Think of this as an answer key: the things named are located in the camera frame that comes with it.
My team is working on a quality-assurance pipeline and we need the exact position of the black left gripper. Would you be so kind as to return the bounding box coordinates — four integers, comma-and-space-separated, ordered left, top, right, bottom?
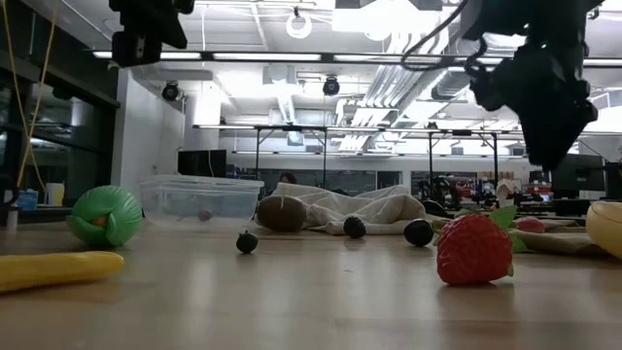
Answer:
109, 0, 195, 68

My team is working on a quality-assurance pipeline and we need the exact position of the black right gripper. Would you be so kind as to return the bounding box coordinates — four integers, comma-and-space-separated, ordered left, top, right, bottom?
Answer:
468, 43, 599, 170

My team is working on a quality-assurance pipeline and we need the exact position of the pink toy fruit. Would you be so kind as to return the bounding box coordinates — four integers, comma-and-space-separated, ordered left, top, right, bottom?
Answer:
513, 216, 546, 234

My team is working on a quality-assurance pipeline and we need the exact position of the yellow toy banana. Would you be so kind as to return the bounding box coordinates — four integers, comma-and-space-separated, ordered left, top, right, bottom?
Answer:
585, 200, 622, 261

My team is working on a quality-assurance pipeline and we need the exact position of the red toy strawberry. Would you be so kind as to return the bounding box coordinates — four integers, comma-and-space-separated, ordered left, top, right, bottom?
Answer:
435, 205, 529, 287

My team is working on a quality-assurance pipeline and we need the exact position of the glossy black toy grape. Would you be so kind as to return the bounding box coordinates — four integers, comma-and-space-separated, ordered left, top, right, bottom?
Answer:
403, 218, 434, 248

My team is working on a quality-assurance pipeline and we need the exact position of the green ribbed toy vegetable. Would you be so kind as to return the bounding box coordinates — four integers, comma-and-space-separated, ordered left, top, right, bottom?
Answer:
66, 185, 144, 249

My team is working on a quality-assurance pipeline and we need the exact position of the black toy blackberry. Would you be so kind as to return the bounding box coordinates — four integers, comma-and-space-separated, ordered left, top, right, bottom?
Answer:
342, 216, 367, 240

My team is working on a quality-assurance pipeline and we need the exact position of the brown toy kiwi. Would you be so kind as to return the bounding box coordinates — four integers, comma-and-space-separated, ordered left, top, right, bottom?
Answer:
256, 194, 308, 232

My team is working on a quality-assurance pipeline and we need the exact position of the small dark toy blueberry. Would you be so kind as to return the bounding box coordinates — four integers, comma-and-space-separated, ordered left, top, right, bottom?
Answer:
235, 229, 259, 255

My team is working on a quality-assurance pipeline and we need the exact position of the small yellow toy vegetable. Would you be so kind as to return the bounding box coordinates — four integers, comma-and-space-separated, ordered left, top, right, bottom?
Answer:
0, 251, 125, 295

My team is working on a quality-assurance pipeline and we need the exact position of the clear plastic tupperware container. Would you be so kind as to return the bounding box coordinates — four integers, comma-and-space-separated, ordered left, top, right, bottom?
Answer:
140, 174, 265, 223

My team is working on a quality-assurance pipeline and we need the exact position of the black monitor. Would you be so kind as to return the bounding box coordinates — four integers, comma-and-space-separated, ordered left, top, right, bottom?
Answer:
551, 154, 606, 194
177, 149, 228, 178

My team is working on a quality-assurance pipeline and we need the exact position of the long overhead light bar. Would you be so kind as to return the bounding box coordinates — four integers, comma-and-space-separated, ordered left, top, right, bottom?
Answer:
91, 50, 622, 68

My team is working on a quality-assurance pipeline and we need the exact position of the pale yellow cup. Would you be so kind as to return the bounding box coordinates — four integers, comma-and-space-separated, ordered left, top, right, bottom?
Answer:
46, 183, 66, 207

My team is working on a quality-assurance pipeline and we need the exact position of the white checked dish towel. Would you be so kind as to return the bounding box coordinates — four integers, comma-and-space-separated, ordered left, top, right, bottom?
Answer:
264, 182, 432, 236

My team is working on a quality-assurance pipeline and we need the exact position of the blue box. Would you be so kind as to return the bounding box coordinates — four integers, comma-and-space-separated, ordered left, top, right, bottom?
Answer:
17, 189, 39, 211

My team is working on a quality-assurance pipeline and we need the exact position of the black metal rig frame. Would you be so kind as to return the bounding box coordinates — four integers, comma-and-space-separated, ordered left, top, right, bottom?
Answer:
254, 124, 329, 189
427, 129, 500, 195

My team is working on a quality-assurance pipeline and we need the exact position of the white ring ceiling light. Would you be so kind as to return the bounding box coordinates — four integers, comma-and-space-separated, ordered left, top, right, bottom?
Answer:
285, 10, 314, 40

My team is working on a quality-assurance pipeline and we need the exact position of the yellow cable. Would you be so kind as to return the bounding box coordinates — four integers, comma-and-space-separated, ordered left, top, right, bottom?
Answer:
1, 0, 58, 190

